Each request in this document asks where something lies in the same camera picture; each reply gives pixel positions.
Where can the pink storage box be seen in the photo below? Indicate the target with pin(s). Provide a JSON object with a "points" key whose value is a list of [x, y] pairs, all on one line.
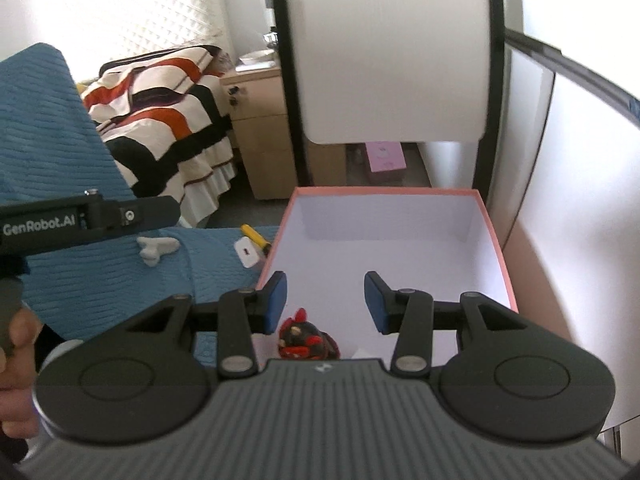
{"points": [[385, 240]]}

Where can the striped bed blanket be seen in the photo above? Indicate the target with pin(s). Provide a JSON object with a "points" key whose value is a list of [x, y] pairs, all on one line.
{"points": [[160, 125]]}

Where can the dark metal rail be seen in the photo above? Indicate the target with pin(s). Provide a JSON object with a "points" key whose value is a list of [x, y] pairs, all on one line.
{"points": [[575, 62]]}

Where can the white charger plug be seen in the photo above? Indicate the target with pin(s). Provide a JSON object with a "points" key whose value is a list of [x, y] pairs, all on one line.
{"points": [[249, 255]]}

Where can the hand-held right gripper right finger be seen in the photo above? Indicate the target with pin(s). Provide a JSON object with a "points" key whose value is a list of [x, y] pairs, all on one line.
{"points": [[376, 305]]}

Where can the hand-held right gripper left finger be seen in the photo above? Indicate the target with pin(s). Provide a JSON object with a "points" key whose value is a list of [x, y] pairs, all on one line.
{"points": [[276, 305]]}

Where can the blue knitted blanket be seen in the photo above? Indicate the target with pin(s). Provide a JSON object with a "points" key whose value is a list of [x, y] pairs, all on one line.
{"points": [[55, 130]]}

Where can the white quilted headboard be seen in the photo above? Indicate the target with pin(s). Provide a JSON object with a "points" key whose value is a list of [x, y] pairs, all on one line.
{"points": [[160, 15]]}

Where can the small pink carton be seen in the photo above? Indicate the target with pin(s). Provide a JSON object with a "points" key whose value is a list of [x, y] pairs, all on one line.
{"points": [[386, 160]]}

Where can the black red toy figure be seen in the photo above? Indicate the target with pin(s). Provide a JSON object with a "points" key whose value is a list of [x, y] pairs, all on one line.
{"points": [[305, 337]]}

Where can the wooden nightstand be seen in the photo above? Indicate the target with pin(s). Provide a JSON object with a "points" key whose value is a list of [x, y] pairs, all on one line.
{"points": [[265, 130]]}

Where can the person's left hand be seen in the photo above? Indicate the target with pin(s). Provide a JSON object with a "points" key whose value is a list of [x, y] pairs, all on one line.
{"points": [[17, 385]]}

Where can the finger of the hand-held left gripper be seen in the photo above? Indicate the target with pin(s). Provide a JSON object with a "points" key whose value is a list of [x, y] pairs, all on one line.
{"points": [[145, 214]]}

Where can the yellow black screwdriver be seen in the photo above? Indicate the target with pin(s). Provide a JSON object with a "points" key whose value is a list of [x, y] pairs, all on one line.
{"points": [[256, 239]]}

